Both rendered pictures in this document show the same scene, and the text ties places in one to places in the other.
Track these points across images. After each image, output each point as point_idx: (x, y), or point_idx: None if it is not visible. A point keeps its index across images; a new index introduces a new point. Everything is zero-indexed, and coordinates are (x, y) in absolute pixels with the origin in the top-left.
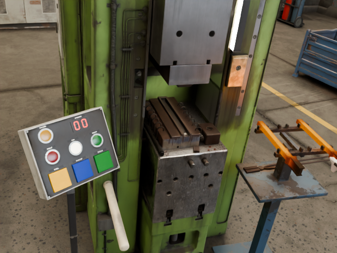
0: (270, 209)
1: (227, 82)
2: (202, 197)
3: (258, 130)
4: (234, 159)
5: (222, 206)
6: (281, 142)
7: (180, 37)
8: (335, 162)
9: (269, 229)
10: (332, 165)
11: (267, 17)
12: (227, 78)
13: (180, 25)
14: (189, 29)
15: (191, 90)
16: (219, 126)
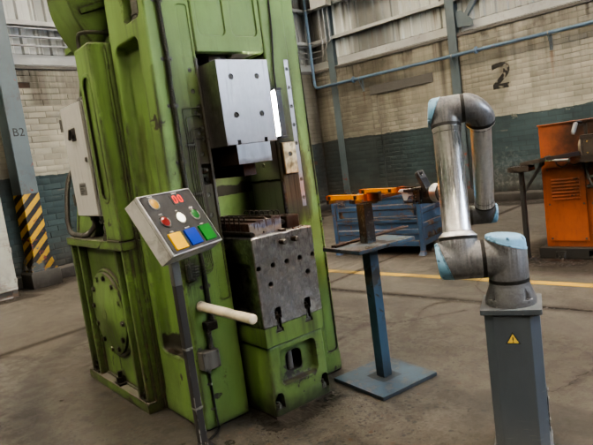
0: (373, 280)
1: (285, 169)
2: (304, 287)
3: (330, 200)
4: (319, 260)
5: (326, 325)
6: (354, 194)
7: (238, 118)
8: (403, 189)
9: (382, 309)
10: (402, 195)
11: (297, 106)
12: (283, 165)
13: (235, 107)
14: (243, 110)
15: (248, 209)
16: None
